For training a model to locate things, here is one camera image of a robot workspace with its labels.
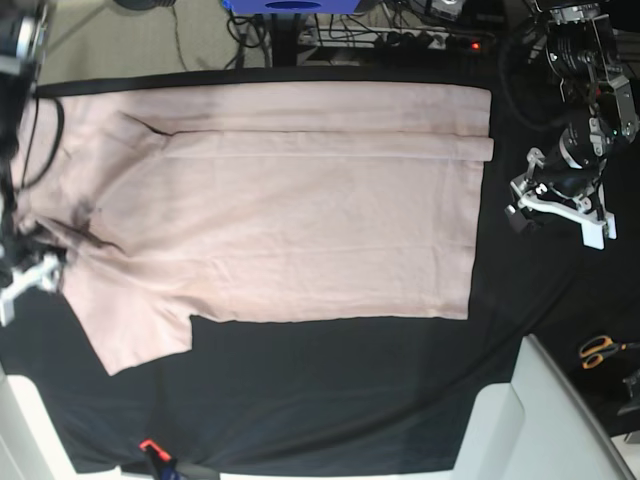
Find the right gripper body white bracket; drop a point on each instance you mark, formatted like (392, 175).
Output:
(40, 272)

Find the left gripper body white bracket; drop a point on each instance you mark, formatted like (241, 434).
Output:
(554, 185)

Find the pink T-shirt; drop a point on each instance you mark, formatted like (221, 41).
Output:
(267, 202)

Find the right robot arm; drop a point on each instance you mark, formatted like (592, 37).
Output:
(24, 35)

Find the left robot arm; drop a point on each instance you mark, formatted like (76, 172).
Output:
(576, 40)

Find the white power strip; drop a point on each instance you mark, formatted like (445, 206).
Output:
(324, 36)

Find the orange black clamp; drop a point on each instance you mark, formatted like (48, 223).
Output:
(162, 465)

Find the black tablecloth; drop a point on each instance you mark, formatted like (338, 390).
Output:
(362, 396)

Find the blue box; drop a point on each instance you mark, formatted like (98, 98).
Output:
(249, 7)

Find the orange handled scissors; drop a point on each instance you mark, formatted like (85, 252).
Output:
(594, 352)

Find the white table frame left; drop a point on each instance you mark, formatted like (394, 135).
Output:
(30, 446)

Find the white table frame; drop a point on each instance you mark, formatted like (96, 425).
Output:
(30, 446)
(536, 426)

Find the white table frame right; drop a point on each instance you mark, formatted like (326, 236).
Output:
(536, 426)

